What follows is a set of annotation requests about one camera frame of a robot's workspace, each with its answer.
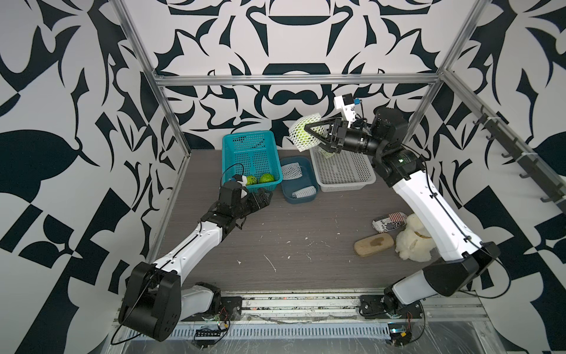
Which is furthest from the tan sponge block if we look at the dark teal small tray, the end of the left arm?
the end of the left arm

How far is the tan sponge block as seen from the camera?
86 centimetres

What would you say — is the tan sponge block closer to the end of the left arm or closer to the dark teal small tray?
the dark teal small tray

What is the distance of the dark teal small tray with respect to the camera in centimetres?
100

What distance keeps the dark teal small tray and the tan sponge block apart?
270 millimetres

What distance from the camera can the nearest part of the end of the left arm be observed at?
63 centimetres
